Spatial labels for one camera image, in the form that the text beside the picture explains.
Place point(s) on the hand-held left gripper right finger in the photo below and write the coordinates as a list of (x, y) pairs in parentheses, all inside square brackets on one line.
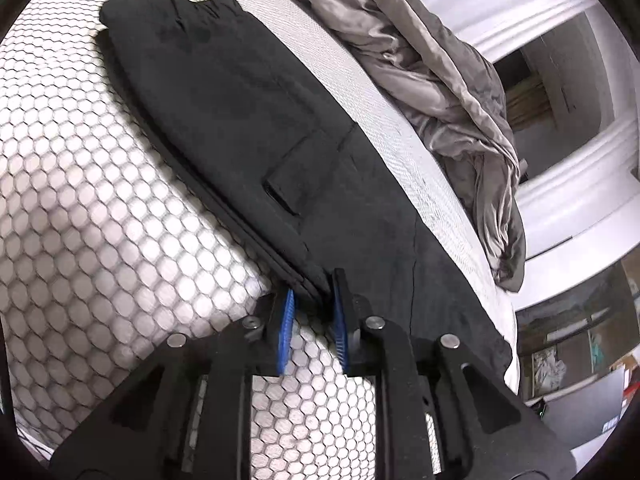
[(340, 325)]

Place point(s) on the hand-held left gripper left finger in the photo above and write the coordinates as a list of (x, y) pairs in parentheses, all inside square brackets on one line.
[(285, 330)]

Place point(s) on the black pants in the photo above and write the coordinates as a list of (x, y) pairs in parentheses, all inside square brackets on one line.
[(240, 110)]

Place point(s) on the white honeycomb mesh mattress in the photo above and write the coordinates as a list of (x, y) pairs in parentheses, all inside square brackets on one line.
[(100, 210)]

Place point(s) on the cluttered shelf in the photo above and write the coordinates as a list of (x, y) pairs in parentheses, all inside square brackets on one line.
[(570, 330)]

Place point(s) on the dark flat panel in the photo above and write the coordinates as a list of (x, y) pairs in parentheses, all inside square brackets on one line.
[(585, 410)]

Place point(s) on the grey crumpled blanket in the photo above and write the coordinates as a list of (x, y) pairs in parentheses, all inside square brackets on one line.
[(425, 70)]

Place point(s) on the white door frame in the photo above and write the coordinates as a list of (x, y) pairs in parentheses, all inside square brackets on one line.
[(575, 190)]

